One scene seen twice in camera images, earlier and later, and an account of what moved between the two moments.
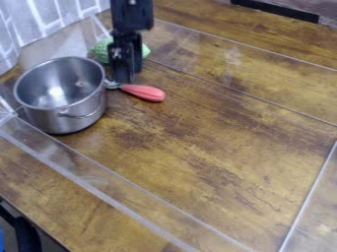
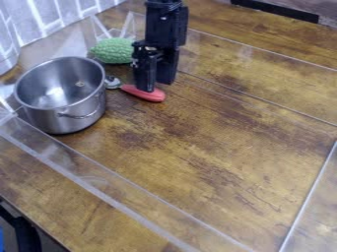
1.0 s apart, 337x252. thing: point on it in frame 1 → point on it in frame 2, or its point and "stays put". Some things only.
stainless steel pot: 60,93 stays put
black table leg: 27,231 stays put
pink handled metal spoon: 137,91 stays put
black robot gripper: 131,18 → 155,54
